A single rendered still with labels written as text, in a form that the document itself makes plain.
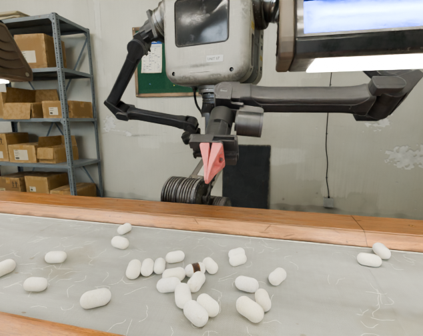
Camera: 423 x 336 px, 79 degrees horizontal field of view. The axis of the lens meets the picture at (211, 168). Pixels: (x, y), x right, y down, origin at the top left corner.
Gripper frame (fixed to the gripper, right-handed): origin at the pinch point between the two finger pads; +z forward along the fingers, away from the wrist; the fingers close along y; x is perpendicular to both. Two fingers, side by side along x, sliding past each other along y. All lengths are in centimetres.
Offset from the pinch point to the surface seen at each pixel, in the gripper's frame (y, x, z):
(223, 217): 2.1, 12.5, 1.4
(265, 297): 12.0, -2.0, 20.3
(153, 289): -4.0, -0.2, 21.2
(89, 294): -10.4, -5.1, 24.1
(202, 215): -2.8, 12.7, 1.3
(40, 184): -210, 141, -87
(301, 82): 36, 88, -177
